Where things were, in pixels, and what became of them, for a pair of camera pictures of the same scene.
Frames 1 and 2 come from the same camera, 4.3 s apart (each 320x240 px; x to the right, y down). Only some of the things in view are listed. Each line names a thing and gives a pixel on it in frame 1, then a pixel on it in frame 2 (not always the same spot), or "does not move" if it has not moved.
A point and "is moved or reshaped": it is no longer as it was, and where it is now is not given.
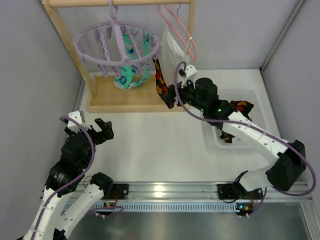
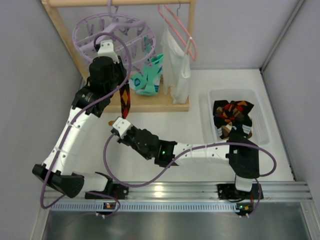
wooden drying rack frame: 104,94 does not move
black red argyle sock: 161,84 → 125,96
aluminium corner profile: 300,4 does not move
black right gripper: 178,92 → 116,133
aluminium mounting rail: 201,192 does not move
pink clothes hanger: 163,16 does not move
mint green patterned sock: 123,79 → 147,84
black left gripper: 93,135 → 120,72
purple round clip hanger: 114,43 is moved or reshaped
